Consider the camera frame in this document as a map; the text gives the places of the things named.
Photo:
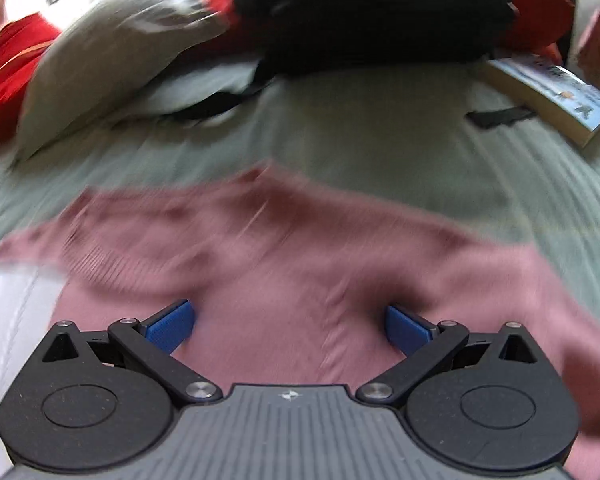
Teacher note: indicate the black backpack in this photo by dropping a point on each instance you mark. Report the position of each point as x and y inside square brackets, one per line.
[370, 15]

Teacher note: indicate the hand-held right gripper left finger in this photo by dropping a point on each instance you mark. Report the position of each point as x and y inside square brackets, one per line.
[172, 327]

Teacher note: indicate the grey green pillow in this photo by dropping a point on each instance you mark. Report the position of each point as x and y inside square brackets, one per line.
[110, 45]

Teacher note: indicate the pink and white sweater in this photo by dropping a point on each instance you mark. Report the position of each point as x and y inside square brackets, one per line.
[305, 260]

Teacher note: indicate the white pillow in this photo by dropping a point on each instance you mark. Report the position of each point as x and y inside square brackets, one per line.
[205, 85]

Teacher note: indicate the red pillow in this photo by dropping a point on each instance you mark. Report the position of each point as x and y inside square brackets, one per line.
[5, 75]

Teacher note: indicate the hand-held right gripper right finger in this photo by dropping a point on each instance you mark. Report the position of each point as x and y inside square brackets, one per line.
[405, 327]

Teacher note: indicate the red cushion behind backpack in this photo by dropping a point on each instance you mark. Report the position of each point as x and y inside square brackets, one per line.
[530, 5]

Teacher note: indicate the paperback book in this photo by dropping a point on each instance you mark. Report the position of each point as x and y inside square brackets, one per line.
[555, 95]

